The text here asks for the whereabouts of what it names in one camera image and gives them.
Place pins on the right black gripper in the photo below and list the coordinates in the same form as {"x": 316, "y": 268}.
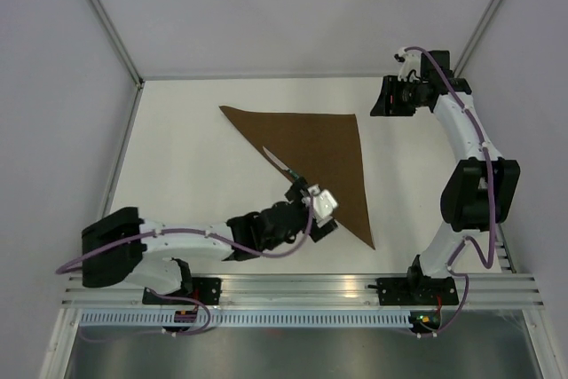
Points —
{"x": 390, "y": 87}

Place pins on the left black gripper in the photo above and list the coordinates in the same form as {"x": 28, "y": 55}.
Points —
{"x": 298, "y": 193}

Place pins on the knife with teal handle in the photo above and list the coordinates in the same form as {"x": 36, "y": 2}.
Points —
{"x": 280, "y": 164}

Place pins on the brown cloth napkin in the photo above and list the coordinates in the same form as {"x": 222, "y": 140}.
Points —
{"x": 324, "y": 149}

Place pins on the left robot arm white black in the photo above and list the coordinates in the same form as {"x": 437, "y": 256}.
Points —
{"x": 124, "y": 247}

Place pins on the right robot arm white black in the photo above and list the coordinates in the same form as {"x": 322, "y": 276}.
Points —
{"x": 477, "y": 197}

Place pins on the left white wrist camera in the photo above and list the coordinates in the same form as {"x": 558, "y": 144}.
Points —
{"x": 322, "y": 203}

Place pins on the right aluminium frame post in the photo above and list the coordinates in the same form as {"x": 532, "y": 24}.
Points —
{"x": 485, "y": 21}

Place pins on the aluminium frame post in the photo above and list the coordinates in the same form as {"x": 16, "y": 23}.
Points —
{"x": 485, "y": 21}
{"x": 116, "y": 42}

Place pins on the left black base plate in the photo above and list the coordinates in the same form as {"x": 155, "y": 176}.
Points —
{"x": 204, "y": 289}

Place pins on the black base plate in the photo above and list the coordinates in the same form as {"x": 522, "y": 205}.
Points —
{"x": 401, "y": 291}
{"x": 204, "y": 289}

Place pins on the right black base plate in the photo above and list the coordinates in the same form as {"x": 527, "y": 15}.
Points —
{"x": 401, "y": 291}

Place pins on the aluminium front rail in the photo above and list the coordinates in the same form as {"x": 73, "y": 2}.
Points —
{"x": 486, "y": 291}

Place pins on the white slotted cable duct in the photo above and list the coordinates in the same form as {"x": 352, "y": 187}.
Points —
{"x": 246, "y": 318}

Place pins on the left aluminium frame post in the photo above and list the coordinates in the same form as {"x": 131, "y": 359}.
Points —
{"x": 116, "y": 42}

